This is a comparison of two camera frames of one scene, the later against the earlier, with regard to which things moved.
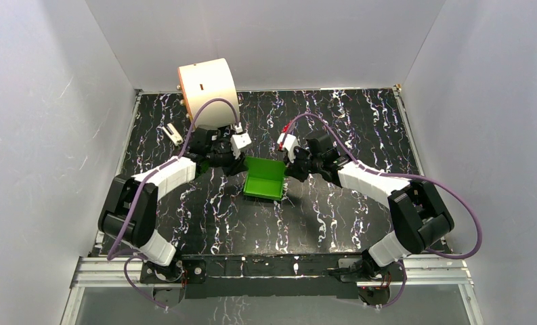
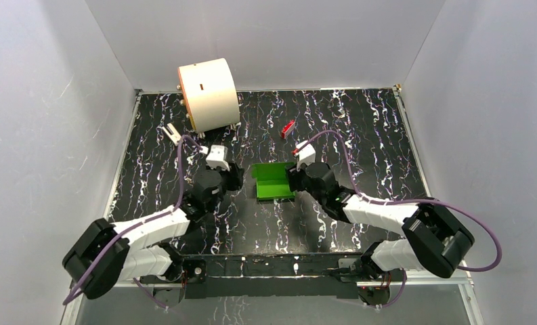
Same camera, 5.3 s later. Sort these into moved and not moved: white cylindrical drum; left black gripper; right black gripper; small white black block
Moved: left black gripper; right black gripper
Not moved: small white black block; white cylindrical drum
